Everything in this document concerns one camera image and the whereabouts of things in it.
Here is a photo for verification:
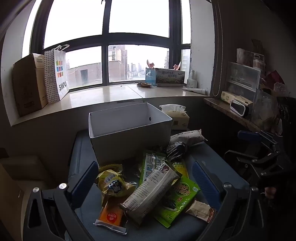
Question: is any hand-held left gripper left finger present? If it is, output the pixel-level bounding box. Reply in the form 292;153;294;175
23;161;100;241

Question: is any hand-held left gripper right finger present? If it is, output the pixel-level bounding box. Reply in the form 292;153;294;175
191;161;269;241

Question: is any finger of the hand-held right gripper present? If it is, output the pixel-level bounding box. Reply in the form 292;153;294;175
238;130;278;150
224;149;278;178

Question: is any beige snack packet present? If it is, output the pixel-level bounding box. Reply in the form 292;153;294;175
185;200;216;223

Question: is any yellow cartoon snack packet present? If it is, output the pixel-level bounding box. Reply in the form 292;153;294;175
96;164;137;205

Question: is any green seaweed snack packet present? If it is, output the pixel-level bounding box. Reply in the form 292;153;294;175
154;176;201;229

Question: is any orange snack packet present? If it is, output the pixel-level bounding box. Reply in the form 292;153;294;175
93;199;128;235

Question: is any black silver snack packet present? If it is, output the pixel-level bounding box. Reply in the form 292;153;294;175
166;142;188;162

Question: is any grey white long snack packet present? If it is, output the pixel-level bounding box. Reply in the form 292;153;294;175
119;162;181;226

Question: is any green white snack packet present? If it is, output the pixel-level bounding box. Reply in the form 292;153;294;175
140;151;167;186

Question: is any white cardboard box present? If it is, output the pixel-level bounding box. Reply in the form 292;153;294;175
88;102;173;166

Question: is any person's right hand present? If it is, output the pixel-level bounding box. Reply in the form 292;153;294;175
265;186;277;199

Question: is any yellow green snack packet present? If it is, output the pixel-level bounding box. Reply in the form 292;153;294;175
171;160;189;179

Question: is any white black clock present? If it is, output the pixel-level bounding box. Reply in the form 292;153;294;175
229;99;250;116

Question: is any clear acrylic holder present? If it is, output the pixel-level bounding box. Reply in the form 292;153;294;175
251;88;281;130

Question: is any wooden shelf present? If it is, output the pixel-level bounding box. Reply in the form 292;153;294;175
203;97;264;132

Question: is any small beige box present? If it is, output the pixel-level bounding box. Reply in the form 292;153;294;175
221;91;253;105

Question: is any grey speckled snack packet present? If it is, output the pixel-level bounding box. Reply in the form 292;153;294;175
170;129;208;147

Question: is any clear plastic drawer unit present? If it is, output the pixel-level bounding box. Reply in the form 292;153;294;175
224;62;261;102

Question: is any white tube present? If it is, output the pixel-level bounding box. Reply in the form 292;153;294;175
182;87;207;94

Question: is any beige tissue pack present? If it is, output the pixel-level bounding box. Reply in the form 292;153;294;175
159;104;190;130

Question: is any white plastic bottle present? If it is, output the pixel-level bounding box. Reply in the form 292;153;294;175
186;70;197;89

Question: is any blue printed tissue box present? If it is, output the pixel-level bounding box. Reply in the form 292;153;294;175
145;68;186;87

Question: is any white dotted paper bag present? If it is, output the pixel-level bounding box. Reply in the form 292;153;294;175
44;44;70;104

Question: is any brown cardboard box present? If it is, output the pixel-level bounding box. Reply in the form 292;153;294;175
12;53;48;117

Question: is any black window frame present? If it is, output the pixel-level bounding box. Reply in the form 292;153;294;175
30;0;192;91

